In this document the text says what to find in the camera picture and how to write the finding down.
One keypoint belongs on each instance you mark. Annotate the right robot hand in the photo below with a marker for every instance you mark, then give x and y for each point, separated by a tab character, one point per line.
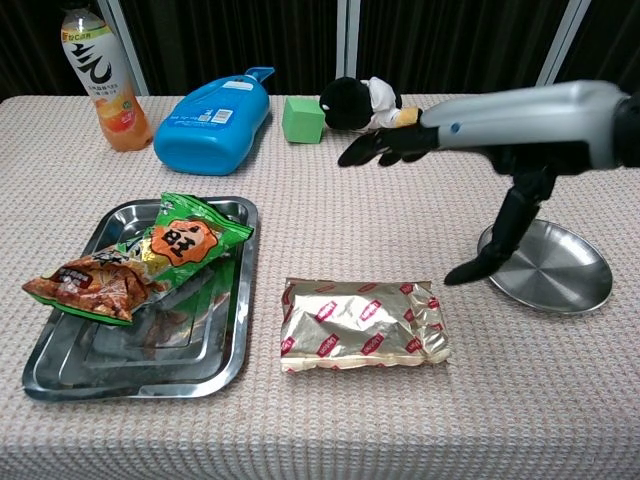
525	125

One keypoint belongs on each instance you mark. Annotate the brown snack packet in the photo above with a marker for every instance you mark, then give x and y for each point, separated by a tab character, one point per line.
360	325

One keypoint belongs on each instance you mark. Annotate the green orange snack bag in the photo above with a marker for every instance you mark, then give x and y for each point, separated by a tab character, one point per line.
185	240

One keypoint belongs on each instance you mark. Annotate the black curtain panel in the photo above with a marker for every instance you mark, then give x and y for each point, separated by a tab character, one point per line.
450	45
225	35
615	40
30	45

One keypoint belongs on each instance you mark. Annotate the round steel plate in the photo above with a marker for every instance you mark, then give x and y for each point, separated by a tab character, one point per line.
560	270

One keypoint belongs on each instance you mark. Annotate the black white plush toy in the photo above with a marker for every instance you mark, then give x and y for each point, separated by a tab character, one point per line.
350	105

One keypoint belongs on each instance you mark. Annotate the pink woven tablecloth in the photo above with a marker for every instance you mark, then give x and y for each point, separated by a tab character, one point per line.
350	225

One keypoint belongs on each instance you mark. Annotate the green foam cube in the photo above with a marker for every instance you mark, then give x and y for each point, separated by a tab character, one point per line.
302	120

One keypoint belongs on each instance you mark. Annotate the blue detergent pump bottle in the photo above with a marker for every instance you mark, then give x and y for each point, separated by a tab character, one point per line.
210	130

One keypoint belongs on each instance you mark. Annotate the rectangular steel tray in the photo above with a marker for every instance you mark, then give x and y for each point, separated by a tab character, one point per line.
210	350

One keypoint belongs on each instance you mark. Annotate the orange drink bottle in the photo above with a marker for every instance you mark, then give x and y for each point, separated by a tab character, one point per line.
107	85

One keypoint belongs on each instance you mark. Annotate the white partition frame post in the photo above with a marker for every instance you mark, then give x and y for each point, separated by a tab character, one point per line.
348	45
560	40
127	50

